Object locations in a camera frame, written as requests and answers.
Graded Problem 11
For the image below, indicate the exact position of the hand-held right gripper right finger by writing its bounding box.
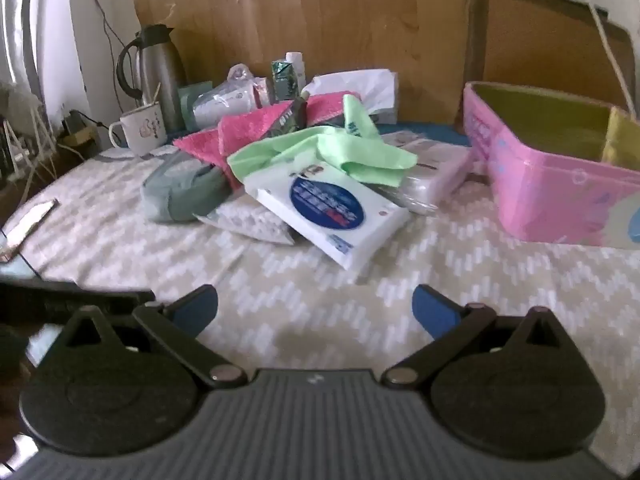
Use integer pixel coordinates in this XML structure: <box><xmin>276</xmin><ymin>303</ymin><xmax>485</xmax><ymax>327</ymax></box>
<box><xmin>382</xmin><ymin>284</ymin><xmax>569</xmax><ymax>389</ymax></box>

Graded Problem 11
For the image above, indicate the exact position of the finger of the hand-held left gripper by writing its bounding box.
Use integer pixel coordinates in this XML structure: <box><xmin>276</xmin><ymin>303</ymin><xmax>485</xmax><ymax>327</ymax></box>
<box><xmin>0</xmin><ymin>281</ymin><xmax>156</xmax><ymax>327</ymax></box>

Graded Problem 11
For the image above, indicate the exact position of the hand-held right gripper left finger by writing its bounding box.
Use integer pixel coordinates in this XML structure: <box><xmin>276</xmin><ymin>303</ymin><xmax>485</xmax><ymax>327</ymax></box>
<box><xmin>61</xmin><ymin>284</ymin><xmax>248</xmax><ymax>390</ymax></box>

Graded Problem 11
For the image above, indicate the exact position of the white patterned packet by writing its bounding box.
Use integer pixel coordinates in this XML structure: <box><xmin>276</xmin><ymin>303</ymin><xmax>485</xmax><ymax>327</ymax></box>
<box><xmin>194</xmin><ymin>195</ymin><xmax>297</xmax><ymax>247</ymax></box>

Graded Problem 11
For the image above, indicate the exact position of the grey-green cloth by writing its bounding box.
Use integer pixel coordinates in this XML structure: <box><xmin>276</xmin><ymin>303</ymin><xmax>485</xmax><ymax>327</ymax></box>
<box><xmin>140</xmin><ymin>152</ymin><xmax>231</xmax><ymax>224</ymax></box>

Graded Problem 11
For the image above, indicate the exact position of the clear plastic tissue pack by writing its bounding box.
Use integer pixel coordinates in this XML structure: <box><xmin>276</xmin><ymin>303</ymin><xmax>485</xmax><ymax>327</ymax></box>
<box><xmin>380</xmin><ymin>130</ymin><xmax>473</xmax><ymax>216</ymax></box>

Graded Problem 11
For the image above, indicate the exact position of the white wet wipes pack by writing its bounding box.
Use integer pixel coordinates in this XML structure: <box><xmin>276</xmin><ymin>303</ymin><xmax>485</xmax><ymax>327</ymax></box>
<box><xmin>243</xmin><ymin>160</ymin><xmax>412</xmax><ymax>270</ymax></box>

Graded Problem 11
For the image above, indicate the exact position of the pink box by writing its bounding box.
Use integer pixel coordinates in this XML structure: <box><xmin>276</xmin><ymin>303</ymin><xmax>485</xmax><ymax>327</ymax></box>
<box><xmin>462</xmin><ymin>81</ymin><xmax>640</xmax><ymax>249</ymax></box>

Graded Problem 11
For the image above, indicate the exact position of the pink towel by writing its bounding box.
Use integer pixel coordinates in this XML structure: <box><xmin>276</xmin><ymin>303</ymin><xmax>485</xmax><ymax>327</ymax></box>
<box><xmin>172</xmin><ymin>92</ymin><xmax>363</xmax><ymax>191</ymax></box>

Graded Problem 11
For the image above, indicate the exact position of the light green cloth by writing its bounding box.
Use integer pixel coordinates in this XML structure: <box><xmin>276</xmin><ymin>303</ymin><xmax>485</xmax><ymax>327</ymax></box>
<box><xmin>226</xmin><ymin>94</ymin><xmax>418</xmax><ymax>186</ymax></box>

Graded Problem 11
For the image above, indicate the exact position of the pale flat strip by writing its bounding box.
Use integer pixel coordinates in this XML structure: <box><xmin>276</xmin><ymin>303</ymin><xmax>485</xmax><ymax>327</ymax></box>
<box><xmin>0</xmin><ymin>199</ymin><xmax>60</xmax><ymax>261</ymax></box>

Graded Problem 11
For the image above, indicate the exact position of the chevron patterned tablecloth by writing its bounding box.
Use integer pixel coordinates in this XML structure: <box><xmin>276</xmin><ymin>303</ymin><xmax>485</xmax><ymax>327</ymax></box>
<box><xmin>0</xmin><ymin>121</ymin><xmax>640</xmax><ymax>461</ymax></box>

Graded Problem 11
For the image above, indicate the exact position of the small brown box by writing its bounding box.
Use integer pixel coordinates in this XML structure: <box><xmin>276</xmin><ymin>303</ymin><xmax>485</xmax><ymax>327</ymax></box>
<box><xmin>59</xmin><ymin>110</ymin><xmax>100</xmax><ymax>150</ymax></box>

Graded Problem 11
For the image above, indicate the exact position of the white enamel mug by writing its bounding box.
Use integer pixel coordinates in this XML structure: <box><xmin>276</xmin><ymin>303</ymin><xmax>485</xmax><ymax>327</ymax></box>
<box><xmin>108</xmin><ymin>101</ymin><xmax>168</xmax><ymax>156</ymax></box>

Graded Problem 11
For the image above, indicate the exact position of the white tumbler in plastic bag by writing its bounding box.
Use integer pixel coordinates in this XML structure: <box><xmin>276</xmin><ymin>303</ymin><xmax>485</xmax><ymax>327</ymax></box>
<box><xmin>192</xmin><ymin>64</ymin><xmax>266</xmax><ymax>128</ymax></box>

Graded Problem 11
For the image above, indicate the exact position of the pale green plastic cup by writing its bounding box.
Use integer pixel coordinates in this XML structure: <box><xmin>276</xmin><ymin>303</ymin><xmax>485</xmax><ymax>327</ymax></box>
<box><xmin>178</xmin><ymin>81</ymin><xmax>213</xmax><ymax>131</ymax></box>

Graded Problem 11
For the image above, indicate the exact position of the white paper bag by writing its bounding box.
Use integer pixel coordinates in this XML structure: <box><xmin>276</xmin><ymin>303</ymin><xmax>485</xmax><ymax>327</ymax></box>
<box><xmin>302</xmin><ymin>69</ymin><xmax>399</xmax><ymax>126</ymax></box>

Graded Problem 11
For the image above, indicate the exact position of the steel thermos flask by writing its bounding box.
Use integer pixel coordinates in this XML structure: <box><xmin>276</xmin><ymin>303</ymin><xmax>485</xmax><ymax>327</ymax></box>
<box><xmin>116</xmin><ymin>24</ymin><xmax>188</xmax><ymax>133</ymax></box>

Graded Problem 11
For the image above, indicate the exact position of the dark green drink carton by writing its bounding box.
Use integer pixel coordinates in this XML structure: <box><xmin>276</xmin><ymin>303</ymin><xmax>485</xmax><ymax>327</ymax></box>
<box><xmin>271</xmin><ymin>51</ymin><xmax>307</xmax><ymax>103</ymax></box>

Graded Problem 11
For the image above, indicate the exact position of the brown tray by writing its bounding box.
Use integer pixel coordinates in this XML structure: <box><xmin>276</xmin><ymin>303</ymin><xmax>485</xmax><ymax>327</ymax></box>
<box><xmin>457</xmin><ymin>0</ymin><xmax>637</xmax><ymax>131</ymax></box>

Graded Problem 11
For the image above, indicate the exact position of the wooden board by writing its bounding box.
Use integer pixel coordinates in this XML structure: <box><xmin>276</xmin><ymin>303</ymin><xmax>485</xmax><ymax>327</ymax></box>
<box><xmin>134</xmin><ymin>0</ymin><xmax>468</xmax><ymax>123</ymax></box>

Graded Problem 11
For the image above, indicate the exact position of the white wire rack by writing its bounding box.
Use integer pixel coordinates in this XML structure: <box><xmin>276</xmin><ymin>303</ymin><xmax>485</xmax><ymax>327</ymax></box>
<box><xmin>0</xmin><ymin>105</ymin><xmax>66</xmax><ymax>181</ymax></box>

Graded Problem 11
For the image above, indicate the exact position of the black cable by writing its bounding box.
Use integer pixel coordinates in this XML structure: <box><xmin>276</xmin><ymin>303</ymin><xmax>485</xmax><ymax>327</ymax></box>
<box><xmin>87</xmin><ymin>0</ymin><xmax>131</xmax><ymax>111</ymax></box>

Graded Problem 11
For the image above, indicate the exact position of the white cable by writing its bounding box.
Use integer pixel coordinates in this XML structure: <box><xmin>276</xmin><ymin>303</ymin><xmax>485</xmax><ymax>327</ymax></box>
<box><xmin>560</xmin><ymin>0</ymin><xmax>633</xmax><ymax>111</ymax></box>

